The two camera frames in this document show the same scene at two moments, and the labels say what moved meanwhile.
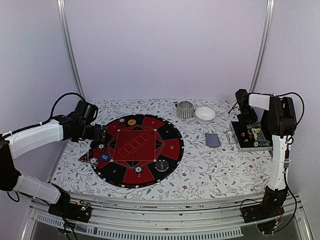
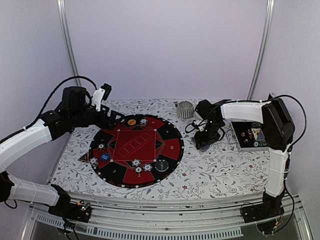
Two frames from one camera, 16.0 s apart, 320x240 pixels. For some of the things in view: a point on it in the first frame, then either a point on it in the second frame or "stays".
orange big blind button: (131, 122) stays
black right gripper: (242, 122) to (201, 140)
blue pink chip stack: (94, 162) stays
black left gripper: (97, 134) to (104, 124)
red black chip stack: (101, 148) stays
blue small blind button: (105, 157) stays
